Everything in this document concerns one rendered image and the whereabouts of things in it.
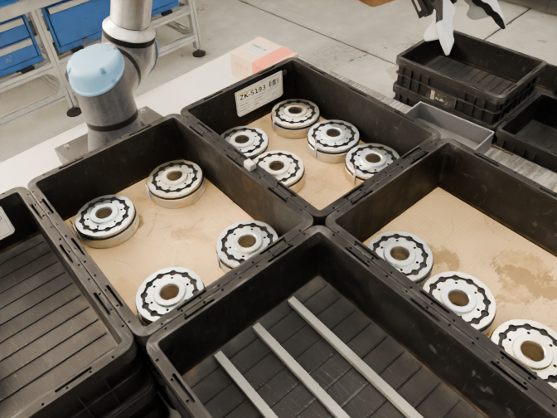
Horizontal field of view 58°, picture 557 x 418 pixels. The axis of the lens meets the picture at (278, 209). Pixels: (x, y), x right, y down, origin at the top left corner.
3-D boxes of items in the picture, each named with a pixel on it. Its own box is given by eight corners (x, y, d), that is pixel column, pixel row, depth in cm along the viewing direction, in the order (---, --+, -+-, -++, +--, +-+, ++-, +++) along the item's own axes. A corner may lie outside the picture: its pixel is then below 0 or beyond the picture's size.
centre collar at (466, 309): (433, 298, 72) (433, 295, 71) (455, 279, 74) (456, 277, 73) (461, 321, 69) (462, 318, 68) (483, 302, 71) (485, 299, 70)
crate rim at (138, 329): (28, 192, 86) (22, 182, 84) (178, 120, 98) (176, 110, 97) (144, 352, 63) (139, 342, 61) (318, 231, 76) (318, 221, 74)
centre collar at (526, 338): (502, 348, 66) (504, 346, 65) (527, 329, 67) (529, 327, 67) (535, 378, 63) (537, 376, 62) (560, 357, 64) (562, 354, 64)
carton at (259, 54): (232, 75, 150) (229, 51, 144) (261, 59, 155) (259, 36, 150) (269, 94, 141) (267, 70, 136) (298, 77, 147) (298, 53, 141)
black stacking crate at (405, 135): (188, 158, 105) (177, 113, 97) (294, 102, 118) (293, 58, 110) (319, 269, 83) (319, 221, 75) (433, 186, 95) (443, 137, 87)
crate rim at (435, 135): (178, 120, 98) (176, 110, 97) (293, 65, 111) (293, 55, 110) (319, 231, 76) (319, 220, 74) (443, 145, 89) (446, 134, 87)
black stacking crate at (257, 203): (50, 230, 92) (26, 185, 84) (186, 159, 105) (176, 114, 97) (162, 385, 70) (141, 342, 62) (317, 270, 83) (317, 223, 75)
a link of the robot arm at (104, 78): (73, 125, 109) (50, 67, 100) (100, 94, 119) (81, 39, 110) (124, 127, 107) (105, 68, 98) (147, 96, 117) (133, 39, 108)
